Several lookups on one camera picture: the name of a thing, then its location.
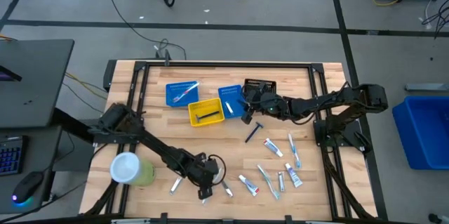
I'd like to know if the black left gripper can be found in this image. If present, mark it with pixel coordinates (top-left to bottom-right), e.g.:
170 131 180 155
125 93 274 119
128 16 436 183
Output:
189 152 220 200

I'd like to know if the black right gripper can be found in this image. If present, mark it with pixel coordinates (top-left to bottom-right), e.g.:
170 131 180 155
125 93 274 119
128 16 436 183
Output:
241 88 287 126

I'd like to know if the dark disposable razor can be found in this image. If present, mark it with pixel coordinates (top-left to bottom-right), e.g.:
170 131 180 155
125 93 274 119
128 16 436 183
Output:
194 110 221 123
244 121 264 144

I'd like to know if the small white toothpaste tube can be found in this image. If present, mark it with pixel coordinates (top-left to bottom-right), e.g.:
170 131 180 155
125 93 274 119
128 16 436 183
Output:
262 137 284 158
284 162 304 188
238 174 261 197

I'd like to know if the blue white toothbrush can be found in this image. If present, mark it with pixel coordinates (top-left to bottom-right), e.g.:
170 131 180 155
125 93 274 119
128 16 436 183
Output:
287 133 302 169

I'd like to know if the blue plastic basket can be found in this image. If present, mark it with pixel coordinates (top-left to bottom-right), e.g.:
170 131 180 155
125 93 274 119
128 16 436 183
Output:
217 84 248 119
165 81 200 108

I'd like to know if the black plastic basket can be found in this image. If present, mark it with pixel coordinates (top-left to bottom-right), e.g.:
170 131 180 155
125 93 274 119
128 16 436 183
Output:
243 78 277 95

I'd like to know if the yellow plastic basket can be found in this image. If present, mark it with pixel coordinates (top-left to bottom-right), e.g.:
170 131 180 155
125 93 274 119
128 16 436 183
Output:
187 97 226 128

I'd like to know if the green container with white lid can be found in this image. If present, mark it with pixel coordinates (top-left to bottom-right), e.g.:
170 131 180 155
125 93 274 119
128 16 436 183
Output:
109 151 156 187

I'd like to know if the black power plug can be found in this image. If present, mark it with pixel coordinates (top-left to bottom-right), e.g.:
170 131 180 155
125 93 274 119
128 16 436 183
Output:
156 38 173 67

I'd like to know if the black control box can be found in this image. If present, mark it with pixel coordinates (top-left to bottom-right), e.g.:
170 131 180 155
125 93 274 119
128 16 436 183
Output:
103 58 117 92

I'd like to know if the large blue plastic tub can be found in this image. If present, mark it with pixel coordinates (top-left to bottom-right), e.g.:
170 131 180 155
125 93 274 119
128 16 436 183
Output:
391 95 449 171

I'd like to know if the grey metal bar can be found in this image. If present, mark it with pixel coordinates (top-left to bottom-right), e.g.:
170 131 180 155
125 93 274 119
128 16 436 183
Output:
404 82 449 93

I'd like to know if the black computer mouse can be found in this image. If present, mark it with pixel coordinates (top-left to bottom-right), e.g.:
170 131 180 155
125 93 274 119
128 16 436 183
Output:
11 171 45 204

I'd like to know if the black keyboard with blue backlight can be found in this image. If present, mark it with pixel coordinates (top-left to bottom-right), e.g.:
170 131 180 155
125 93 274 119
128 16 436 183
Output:
0 136 24 176

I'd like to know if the black desk top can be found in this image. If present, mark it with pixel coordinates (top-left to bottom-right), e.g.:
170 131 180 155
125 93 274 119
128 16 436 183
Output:
0 39 75 129

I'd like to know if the black computer monitor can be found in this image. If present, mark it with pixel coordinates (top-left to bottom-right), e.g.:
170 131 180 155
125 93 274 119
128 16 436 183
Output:
0 64 22 83

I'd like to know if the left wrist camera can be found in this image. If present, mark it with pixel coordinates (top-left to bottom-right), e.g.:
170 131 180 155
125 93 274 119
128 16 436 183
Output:
203 159 219 174

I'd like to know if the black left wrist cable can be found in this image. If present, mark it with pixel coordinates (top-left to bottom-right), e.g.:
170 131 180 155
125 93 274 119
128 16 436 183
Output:
209 154 228 185

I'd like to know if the black aluminium table frame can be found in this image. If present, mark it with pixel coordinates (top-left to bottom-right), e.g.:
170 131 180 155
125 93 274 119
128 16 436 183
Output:
79 60 387 223

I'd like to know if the long black floor cable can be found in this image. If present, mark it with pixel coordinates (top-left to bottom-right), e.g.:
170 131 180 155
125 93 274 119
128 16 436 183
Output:
100 0 187 60

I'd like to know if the yellow wire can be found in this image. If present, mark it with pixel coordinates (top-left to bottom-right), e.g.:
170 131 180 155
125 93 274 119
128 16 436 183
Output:
65 72 108 100

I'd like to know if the black floor cable bundle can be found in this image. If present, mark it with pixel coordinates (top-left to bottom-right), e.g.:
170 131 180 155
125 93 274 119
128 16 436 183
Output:
420 0 449 39

